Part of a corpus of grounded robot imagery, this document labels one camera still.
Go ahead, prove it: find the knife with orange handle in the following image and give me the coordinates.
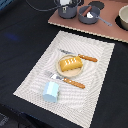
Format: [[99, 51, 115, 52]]
[[58, 49, 98, 62]]

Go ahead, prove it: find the light blue block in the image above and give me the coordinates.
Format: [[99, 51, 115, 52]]
[[43, 82, 59, 102]]

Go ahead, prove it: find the grey cooking pot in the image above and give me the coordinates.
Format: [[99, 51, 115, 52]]
[[54, 0, 84, 19]]

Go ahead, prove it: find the beige woven placemat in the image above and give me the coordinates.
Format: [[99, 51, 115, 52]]
[[14, 31, 114, 128]]

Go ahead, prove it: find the fork with orange handle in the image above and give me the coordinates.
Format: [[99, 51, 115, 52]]
[[45, 71, 85, 89]]

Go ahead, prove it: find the beige bowl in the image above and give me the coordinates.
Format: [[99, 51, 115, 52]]
[[119, 5, 128, 30]]

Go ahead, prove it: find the brown sausage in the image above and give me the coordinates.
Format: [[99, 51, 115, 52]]
[[82, 6, 92, 17]]

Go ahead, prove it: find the grey saucepan with handle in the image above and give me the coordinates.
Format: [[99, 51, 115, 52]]
[[78, 5, 111, 26]]

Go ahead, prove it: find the pink wooden stove board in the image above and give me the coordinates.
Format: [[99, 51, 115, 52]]
[[48, 0, 128, 43]]

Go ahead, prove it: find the yellow bread pastry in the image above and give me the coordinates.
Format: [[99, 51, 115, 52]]
[[60, 56, 83, 72]]

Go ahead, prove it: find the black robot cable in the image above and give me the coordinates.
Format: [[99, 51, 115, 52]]
[[25, 0, 84, 13]]

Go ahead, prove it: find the round beige plate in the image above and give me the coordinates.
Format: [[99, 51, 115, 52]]
[[56, 55, 83, 77]]

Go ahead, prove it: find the black stove burner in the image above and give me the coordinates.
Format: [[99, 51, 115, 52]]
[[88, 1, 104, 10]]

